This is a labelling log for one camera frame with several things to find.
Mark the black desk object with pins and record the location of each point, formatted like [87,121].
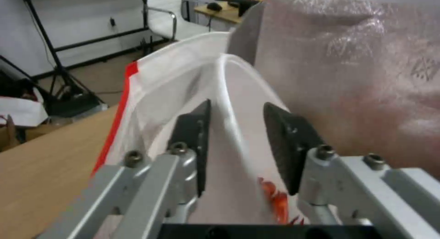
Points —
[242,3]

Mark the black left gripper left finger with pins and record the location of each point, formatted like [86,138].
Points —
[192,136]

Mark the white red plastic takeout bag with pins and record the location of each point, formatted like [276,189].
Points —
[165,74]

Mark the black metal whiteboard stand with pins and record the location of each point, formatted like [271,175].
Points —
[55,47]

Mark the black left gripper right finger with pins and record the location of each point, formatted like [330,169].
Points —
[288,136]

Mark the white chrome office chair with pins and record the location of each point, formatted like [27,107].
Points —
[161,20]

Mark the wooden office desk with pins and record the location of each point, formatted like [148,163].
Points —
[220,14]

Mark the black stand base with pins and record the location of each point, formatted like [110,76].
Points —
[74,103]

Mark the white plastic floor bag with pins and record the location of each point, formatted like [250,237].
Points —
[20,110]

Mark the black computer mouse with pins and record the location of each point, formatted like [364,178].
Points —
[215,6]

